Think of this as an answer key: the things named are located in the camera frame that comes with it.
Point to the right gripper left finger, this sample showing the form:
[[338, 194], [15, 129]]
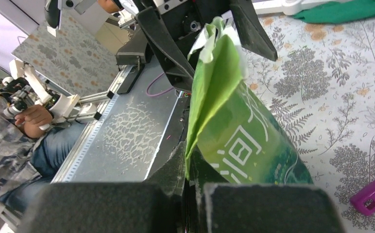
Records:
[[150, 206]]

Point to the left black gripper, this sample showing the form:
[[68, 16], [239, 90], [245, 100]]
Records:
[[172, 27]]

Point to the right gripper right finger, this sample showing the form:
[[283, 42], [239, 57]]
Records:
[[216, 206]]

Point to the green cat litter bag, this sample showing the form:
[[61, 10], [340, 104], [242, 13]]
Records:
[[236, 134]]

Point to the operator hand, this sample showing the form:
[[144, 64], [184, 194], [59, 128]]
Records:
[[31, 119]]

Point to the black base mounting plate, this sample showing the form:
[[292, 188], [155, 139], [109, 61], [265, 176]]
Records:
[[171, 136]]

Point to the white clothes rack pole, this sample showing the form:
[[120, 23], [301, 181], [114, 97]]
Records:
[[287, 7]]

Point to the dark green folded cloth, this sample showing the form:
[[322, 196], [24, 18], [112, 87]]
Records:
[[338, 13]]

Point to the operator in patterned shirt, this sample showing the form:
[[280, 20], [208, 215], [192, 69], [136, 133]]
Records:
[[27, 165]]

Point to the white slotted cable duct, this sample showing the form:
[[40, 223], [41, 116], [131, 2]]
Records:
[[94, 123]]

